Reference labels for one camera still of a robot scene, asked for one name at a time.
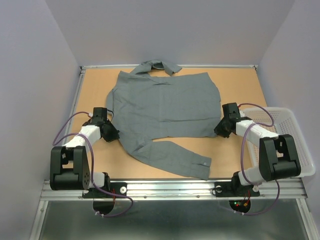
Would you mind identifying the grey long sleeve shirt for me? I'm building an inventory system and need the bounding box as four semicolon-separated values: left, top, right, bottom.
106;60;221;180

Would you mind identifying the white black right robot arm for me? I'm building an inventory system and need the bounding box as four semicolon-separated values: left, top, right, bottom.
214;117;302;195

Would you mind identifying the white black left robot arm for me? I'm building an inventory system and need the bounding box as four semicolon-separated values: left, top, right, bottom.
50;120;120;197

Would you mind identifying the white perforated plastic basket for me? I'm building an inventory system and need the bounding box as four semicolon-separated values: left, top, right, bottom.
242;107;316;178

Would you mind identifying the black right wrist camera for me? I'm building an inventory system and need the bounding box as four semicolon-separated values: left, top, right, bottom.
222;102;241;120

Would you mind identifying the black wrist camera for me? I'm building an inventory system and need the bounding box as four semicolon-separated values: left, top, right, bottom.
222;102;241;120
91;107;109;124

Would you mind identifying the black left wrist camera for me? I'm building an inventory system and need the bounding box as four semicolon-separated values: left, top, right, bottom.
91;107;109;124

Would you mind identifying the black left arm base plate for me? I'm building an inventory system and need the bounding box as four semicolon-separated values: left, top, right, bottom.
82;181;128;199

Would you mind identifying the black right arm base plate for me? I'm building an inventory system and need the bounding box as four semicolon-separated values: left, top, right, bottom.
211;181;260;198

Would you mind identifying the aluminium front frame rail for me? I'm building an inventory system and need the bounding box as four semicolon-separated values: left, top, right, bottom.
40;178;308;201

